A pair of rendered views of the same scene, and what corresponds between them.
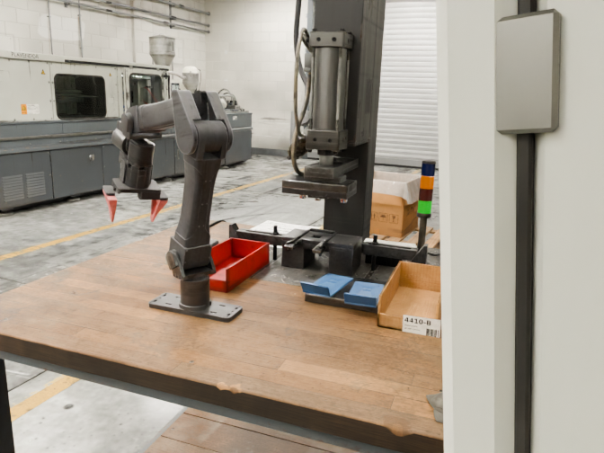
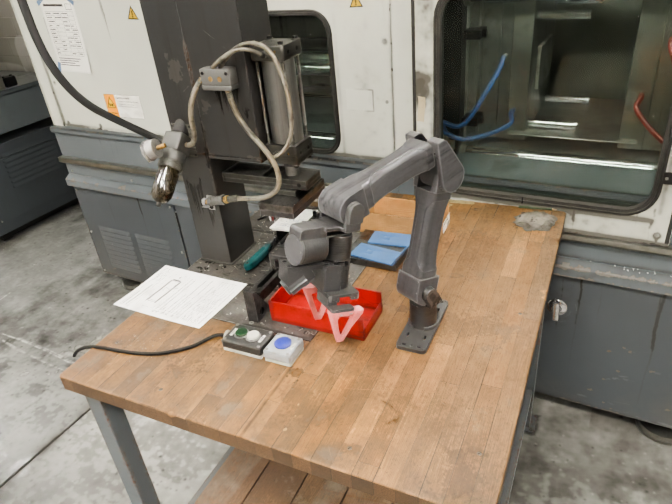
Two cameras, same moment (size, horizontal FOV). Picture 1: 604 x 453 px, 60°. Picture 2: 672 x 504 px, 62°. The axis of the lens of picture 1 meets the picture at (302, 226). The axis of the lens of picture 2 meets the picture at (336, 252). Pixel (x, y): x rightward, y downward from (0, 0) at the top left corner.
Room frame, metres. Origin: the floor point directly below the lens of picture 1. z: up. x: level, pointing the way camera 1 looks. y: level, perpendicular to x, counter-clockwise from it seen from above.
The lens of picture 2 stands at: (1.09, 1.28, 1.73)
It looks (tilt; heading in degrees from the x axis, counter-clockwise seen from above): 30 degrees down; 279
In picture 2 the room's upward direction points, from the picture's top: 6 degrees counter-clockwise
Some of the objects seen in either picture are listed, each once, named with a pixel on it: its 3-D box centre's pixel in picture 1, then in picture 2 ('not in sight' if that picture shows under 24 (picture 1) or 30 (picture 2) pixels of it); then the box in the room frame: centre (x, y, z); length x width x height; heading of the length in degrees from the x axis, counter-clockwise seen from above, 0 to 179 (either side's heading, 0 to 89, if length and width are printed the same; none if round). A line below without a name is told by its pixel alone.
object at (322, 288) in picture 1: (327, 280); (378, 250); (1.17, -0.07, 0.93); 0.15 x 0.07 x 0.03; 153
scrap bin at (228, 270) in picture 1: (229, 262); (325, 306); (1.29, 0.19, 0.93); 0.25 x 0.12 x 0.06; 161
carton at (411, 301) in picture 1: (417, 297); (404, 218); (1.10, -0.26, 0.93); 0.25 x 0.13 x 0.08; 161
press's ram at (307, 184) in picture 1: (329, 146); (264, 158); (1.45, -0.07, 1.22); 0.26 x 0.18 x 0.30; 161
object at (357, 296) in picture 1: (365, 288); (396, 235); (1.12, -0.15, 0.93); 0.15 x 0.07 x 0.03; 165
